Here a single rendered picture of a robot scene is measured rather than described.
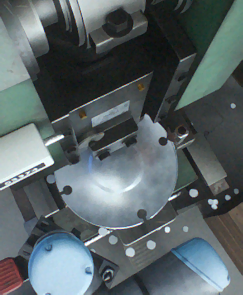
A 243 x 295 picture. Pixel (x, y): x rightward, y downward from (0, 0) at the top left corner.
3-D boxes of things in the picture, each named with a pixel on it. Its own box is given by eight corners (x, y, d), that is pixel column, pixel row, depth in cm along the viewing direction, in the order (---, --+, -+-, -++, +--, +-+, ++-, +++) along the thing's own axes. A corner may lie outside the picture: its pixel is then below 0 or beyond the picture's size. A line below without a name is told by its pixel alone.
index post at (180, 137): (183, 142, 106) (190, 132, 97) (173, 147, 106) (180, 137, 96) (177, 132, 107) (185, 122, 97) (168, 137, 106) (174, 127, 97)
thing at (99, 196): (140, 87, 101) (141, 87, 101) (199, 191, 95) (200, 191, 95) (33, 139, 97) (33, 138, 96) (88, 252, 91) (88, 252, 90)
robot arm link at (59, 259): (50, 326, 46) (14, 259, 47) (49, 303, 57) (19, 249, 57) (110, 287, 48) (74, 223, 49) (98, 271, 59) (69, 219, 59)
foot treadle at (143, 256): (159, 261, 155) (161, 261, 150) (136, 274, 154) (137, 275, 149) (90, 127, 167) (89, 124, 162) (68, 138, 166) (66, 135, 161)
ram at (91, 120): (149, 140, 87) (172, 90, 58) (86, 172, 84) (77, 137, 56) (112, 73, 90) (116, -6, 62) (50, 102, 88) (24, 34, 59)
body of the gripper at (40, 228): (42, 213, 75) (42, 215, 63) (82, 237, 75) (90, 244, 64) (18, 251, 73) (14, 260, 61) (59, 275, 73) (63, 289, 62)
